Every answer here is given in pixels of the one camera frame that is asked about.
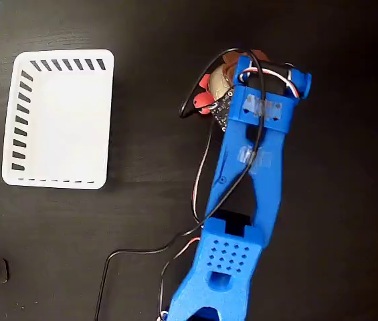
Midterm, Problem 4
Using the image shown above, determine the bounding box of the black camera cable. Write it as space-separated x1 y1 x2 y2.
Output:
94 48 272 321

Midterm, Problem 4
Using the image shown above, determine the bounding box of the white plastic basket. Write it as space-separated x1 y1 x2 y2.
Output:
1 49 115 191

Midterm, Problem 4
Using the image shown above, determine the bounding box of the red white black servo wire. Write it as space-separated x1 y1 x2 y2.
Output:
157 66 302 321

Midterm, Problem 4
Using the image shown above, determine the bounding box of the red turtle toy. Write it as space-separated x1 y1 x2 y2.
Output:
193 63 237 115

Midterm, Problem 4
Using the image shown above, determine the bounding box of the small camera circuit board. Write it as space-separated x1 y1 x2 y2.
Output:
209 86 235 134

